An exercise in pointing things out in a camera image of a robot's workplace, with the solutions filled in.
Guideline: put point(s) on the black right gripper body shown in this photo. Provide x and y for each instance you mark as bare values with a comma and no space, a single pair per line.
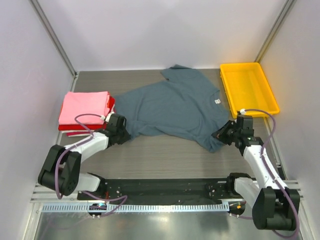
225,132

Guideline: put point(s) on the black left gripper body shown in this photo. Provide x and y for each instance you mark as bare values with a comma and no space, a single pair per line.
123,135

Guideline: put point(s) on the blue-grey t-shirt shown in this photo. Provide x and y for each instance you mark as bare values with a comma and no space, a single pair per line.
186,104

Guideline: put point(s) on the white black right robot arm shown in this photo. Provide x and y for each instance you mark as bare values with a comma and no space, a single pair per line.
274,205

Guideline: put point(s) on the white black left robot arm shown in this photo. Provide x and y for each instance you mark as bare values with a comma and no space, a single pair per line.
61,169

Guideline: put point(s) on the red folded t-shirt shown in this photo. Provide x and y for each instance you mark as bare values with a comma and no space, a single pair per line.
110,105

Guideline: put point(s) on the yellow plastic tray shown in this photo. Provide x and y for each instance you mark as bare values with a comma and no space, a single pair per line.
246,87

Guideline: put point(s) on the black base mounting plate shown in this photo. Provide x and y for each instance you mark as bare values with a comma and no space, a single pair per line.
184,191

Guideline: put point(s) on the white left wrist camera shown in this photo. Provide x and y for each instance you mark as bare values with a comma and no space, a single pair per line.
106,118

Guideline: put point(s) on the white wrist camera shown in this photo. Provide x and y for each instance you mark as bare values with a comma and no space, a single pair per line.
106,118
242,111

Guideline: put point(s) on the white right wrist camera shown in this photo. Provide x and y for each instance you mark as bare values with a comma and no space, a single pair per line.
242,111

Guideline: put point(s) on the slotted grey cable duct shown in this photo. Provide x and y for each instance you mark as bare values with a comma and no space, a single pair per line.
91,207

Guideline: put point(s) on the left aluminium corner post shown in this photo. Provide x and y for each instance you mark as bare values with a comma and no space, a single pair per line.
53,36

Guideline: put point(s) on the aluminium corner post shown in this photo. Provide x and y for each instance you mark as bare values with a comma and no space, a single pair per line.
53,36
279,21

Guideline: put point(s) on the right aluminium corner post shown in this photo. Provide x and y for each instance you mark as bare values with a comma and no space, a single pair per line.
279,21

